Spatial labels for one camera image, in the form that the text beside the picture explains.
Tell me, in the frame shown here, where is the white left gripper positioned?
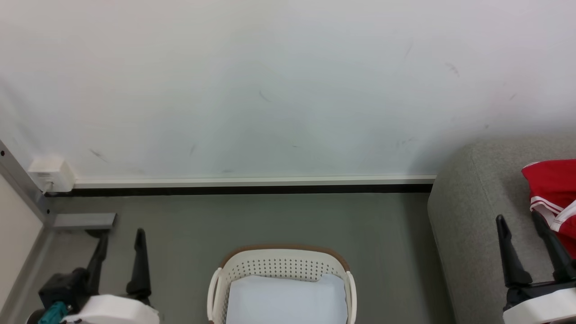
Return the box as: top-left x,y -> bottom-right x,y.
61,228 -> 161,324

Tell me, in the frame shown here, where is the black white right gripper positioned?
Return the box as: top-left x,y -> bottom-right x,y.
495,210 -> 576,324

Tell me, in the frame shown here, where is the red garment white striped trim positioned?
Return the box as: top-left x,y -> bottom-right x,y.
521,159 -> 576,260

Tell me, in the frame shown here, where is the cream perforated laundry basket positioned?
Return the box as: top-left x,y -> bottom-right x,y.
207,244 -> 358,324

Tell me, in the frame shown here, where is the grey fabric sofa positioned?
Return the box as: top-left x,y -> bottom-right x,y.
427,139 -> 576,324

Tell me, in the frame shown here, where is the beige panel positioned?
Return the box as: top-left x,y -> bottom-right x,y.
0,175 -> 44,312

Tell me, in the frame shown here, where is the white baseboard trim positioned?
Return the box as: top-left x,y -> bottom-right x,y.
73,175 -> 437,189

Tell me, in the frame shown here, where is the white wall box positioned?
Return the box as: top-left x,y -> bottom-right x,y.
27,156 -> 77,194

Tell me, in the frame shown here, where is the grey metal frame post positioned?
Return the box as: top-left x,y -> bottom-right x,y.
0,139 -> 55,228

